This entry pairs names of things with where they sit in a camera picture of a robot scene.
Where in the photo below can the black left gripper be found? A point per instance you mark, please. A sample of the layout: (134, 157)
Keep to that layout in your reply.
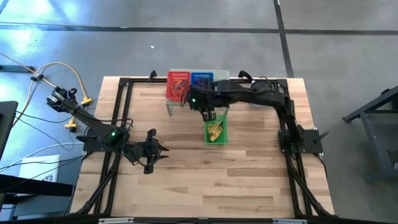
(150, 149)

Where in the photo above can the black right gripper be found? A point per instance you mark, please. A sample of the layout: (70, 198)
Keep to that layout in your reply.
(202, 99)

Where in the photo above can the green plastic basket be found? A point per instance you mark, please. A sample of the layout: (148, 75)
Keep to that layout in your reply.
(224, 138)

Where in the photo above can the blue plastic basket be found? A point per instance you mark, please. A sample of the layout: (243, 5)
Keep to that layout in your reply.
(202, 76)

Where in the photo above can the orange rubber band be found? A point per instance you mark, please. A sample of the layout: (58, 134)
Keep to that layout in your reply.
(178, 85)

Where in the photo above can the red plastic basket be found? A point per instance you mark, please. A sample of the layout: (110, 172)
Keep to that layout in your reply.
(169, 93)

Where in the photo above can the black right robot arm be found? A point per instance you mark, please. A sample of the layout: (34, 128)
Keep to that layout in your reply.
(264, 96)

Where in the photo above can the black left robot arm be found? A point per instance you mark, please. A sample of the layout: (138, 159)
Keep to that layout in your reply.
(93, 124)

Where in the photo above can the black desk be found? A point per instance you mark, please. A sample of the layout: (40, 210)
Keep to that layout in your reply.
(7, 124)
(31, 186)

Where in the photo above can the green perforated metal shelf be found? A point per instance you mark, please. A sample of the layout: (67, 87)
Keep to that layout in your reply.
(222, 74)

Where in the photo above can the white box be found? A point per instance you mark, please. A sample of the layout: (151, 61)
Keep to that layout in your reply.
(37, 168)

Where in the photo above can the dark metal cart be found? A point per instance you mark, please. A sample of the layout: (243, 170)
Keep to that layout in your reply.
(370, 140)

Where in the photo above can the black floor bar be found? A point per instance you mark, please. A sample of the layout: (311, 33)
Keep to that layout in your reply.
(15, 68)

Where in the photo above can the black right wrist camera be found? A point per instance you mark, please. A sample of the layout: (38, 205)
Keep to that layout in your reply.
(222, 84)

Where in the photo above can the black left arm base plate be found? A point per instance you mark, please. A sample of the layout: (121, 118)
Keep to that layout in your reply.
(91, 144)

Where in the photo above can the silver metal bracket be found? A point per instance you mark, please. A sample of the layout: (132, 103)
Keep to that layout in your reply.
(115, 220)
(289, 221)

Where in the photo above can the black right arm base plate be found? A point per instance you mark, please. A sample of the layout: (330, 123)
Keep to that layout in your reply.
(311, 140)

